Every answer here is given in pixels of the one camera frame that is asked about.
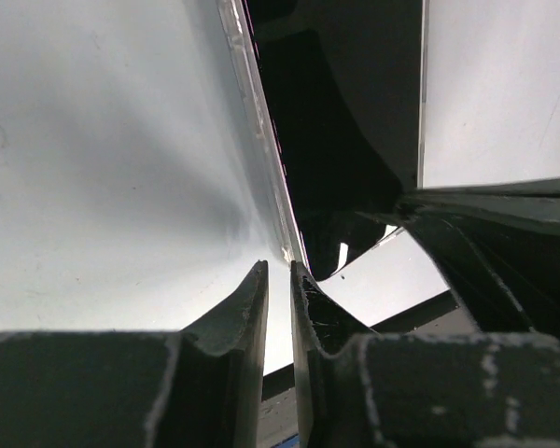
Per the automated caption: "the clear magsafe phone case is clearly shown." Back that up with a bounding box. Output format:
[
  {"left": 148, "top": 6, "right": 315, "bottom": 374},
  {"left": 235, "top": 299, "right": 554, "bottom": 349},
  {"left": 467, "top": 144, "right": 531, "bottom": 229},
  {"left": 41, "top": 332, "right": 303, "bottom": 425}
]
[{"left": 214, "top": 0, "right": 431, "bottom": 284}]

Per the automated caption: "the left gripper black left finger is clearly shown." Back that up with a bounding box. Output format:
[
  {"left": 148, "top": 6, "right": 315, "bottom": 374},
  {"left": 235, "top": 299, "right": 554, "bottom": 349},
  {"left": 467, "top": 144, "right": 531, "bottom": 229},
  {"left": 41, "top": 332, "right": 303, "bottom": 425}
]
[{"left": 0, "top": 261, "right": 269, "bottom": 447}]

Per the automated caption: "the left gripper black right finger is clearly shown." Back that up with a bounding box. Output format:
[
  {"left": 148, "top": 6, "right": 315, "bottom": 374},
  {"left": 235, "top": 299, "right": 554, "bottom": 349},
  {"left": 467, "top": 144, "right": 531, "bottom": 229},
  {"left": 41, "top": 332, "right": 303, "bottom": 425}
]
[{"left": 290, "top": 262, "right": 560, "bottom": 447}]

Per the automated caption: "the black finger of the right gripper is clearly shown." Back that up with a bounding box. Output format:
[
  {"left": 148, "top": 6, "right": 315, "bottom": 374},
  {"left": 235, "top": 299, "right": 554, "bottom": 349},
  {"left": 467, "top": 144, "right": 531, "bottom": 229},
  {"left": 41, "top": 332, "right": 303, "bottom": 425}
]
[{"left": 355, "top": 178, "right": 560, "bottom": 334}]

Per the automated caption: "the black smartphone blue edge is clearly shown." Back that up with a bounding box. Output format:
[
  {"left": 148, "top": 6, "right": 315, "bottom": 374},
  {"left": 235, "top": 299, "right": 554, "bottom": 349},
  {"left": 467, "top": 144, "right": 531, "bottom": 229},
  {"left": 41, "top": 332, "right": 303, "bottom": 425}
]
[{"left": 242, "top": 0, "right": 424, "bottom": 281}]

